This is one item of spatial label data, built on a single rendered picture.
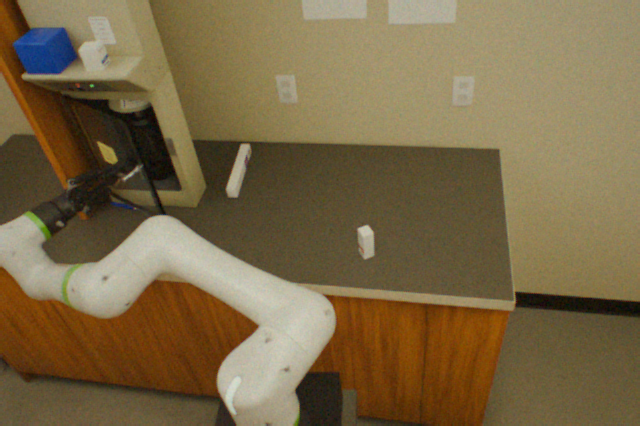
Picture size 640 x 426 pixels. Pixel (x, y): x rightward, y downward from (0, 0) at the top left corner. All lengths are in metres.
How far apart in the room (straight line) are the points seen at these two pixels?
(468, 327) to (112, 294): 1.03
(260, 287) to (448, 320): 0.74
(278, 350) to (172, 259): 0.35
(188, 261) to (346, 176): 0.87
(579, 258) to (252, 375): 1.82
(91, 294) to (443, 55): 1.31
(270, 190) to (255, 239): 0.24
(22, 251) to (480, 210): 1.34
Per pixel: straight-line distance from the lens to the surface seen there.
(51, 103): 1.89
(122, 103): 1.78
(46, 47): 1.62
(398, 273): 1.59
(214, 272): 1.17
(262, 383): 1.00
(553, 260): 2.55
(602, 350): 2.73
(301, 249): 1.68
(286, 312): 1.07
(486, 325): 1.70
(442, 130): 2.05
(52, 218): 1.63
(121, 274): 1.22
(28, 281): 1.62
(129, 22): 1.59
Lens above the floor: 2.15
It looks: 43 degrees down
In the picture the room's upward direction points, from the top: 7 degrees counter-clockwise
